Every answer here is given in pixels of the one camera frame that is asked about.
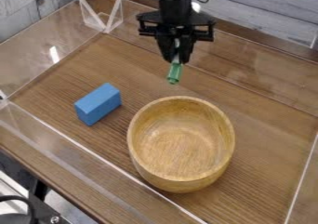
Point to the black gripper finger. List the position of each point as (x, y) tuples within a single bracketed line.
[(166, 46), (186, 47)]

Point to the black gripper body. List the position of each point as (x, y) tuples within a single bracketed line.
[(168, 26)]

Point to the green Expo marker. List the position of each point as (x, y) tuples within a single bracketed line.
[(176, 66)]

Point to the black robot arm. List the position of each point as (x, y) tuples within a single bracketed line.
[(177, 6)]

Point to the brown wooden bowl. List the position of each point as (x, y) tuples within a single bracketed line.
[(182, 142)]

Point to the blue rectangular block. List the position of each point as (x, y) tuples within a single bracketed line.
[(98, 103)]

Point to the black metal table clamp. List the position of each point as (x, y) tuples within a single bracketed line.
[(46, 214)]

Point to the clear acrylic corner bracket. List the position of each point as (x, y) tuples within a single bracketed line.
[(99, 20)]

